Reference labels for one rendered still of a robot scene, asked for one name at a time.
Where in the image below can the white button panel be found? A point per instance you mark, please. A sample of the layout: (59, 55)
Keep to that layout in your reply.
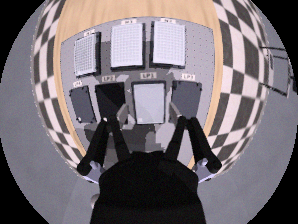
(112, 156)

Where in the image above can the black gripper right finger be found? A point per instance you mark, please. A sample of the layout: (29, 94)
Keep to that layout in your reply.
(207, 164)

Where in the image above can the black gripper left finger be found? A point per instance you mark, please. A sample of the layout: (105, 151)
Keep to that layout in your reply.
(91, 166)

